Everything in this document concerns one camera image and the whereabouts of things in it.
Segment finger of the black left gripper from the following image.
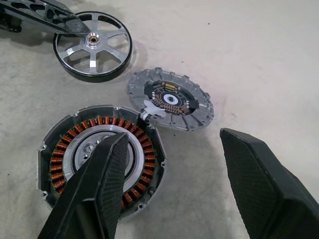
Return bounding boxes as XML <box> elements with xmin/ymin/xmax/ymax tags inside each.
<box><xmin>26</xmin><ymin>0</ymin><xmax>73</xmax><ymax>16</ymax></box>
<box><xmin>0</xmin><ymin>2</ymin><xmax>91</xmax><ymax>35</ymax></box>

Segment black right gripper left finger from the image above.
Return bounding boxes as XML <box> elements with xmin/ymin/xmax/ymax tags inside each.
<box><xmin>37</xmin><ymin>131</ymin><xmax>130</xmax><ymax>239</ymax></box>

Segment motor stator housing copper coils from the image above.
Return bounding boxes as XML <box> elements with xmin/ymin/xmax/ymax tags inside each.
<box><xmin>36</xmin><ymin>104</ymin><xmax>167</xmax><ymax>220</ymax></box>

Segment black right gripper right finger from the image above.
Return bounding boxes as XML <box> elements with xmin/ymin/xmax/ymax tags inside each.
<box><xmin>219</xmin><ymin>127</ymin><xmax>319</xmax><ymax>239</ymax></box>

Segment spoked silver rotor black rim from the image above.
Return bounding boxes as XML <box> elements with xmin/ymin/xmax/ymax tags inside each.
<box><xmin>53</xmin><ymin>11</ymin><xmax>133</xmax><ymax>82</ymax></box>

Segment grey motor cover circuit board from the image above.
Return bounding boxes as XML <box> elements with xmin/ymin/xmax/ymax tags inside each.
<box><xmin>127</xmin><ymin>67</ymin><xmax>215</xmax><ymax>131</ymax></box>

